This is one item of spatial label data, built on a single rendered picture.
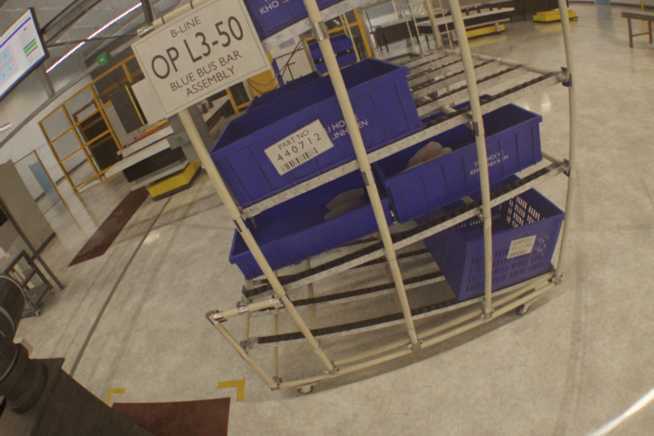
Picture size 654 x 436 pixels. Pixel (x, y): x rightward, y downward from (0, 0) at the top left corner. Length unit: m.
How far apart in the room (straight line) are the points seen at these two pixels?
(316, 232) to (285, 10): 0.72
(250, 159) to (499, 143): 0.84
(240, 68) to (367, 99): 0.34
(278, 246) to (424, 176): 0.56
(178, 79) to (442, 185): 0.89
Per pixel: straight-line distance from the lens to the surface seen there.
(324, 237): 1.15
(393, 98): 0.90
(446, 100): 1.18
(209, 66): 0.81
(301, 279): 1.14
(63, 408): 1.40
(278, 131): 0.88
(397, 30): 11.59
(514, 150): 1.27
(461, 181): 1.18
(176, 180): 5.20
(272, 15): 0.85
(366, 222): 1.14
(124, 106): 2.25
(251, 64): 0.79
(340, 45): 5.23
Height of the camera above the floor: 1.46
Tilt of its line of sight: 27 degrees down
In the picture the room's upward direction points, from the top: 21 degrees counter-clockwise
